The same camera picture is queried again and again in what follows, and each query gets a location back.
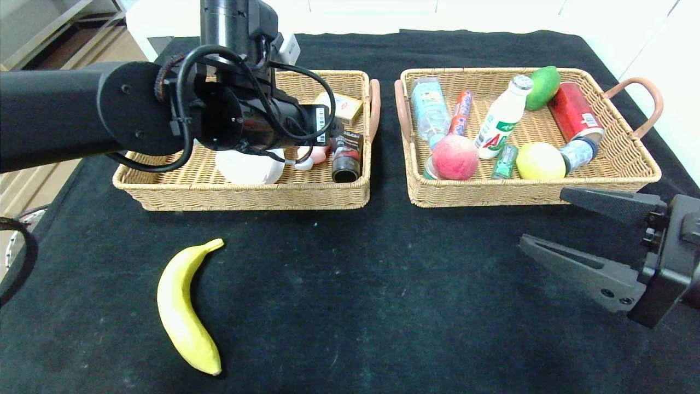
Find pink squeeze bottle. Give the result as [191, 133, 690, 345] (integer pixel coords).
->
[294, 145, 330, 172]

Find water bottle with blue label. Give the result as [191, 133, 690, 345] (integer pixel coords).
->
[410, 78, 452, 151]

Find small blue silver bottle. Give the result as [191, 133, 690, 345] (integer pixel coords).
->
[559, 137, 598, 176]

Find pink red peach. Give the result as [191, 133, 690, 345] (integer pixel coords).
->
[431, 135, 480, 181]

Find black face wash tube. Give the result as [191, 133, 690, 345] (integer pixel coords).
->
[331, 130, 364, 183]

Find green gum pack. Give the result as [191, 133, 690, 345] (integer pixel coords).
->
[491, 143, 518, 180]

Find white round plastic container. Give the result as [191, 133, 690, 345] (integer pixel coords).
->
[215, 147, 286, 185]

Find white cabinet doors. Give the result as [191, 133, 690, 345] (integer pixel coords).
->
[618, 0, 700, 184]

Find wicker basket holding food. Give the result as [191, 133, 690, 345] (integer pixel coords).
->
[394, 67, 664, 208]

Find green mango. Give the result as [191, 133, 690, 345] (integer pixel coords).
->
[524, 66, 561, 112]

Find red drink can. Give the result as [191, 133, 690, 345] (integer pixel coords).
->
[547, 82, 605, 144]

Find yellow lemon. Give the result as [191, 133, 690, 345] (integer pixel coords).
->
[516, 142, 567, 180]

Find orange candy tube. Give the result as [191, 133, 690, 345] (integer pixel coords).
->
[448, 91, 472, 137]

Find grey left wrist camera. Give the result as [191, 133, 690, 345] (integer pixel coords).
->
[275, 33, 301, 68]

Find grey round floor object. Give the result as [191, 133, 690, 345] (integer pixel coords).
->
[0, 204, 51, 274]

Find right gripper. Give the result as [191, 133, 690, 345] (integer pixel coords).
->
[518, 187, 700, 329]

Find yellow banana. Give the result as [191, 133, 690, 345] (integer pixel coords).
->
[157, 238, 225, 376]

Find grey metal shelf unit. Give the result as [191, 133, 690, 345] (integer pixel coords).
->
[0, 0, 126, 72]

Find white milk drink bottle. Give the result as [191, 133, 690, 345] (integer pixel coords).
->
[474, 75, 534, 160]

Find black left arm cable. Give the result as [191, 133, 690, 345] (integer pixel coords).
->
[0, 45, 337, 307]

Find wicker basket holding household items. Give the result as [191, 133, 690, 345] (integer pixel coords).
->
[112, 70, 381, 212]

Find white counter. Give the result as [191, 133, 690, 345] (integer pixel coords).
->
[126, 0, 679, 63]

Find yellow playing card box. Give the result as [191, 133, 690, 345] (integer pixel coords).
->
[314, 92, 364, 127]

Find light wooden rack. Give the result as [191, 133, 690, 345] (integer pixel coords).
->
[0, 159, 83, 219]

